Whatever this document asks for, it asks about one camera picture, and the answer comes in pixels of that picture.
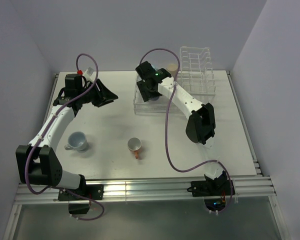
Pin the orange espresso cup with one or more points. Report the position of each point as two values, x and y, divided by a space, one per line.
134 144

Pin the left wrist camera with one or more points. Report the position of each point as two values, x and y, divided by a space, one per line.
88 73

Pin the pale blue teacup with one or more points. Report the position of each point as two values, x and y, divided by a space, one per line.
77 141

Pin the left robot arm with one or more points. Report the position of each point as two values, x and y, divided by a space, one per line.
37 161

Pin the purple tumbler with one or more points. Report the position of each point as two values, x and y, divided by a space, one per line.
155 98

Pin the beige tall tumbler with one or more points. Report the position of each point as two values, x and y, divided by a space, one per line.
173 69

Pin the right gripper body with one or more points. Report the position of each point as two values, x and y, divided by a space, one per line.
146 93

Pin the white wire dish rack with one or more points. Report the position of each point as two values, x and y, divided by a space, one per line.
150 107

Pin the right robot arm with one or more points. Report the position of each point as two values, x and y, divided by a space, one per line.
200 126

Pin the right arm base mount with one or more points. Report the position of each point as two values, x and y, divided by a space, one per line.
202 190

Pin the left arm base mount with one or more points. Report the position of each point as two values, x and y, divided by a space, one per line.
91 193

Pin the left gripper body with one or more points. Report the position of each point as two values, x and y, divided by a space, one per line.
90 95

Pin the clear acrylic plate holder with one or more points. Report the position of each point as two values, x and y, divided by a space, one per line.
196 73

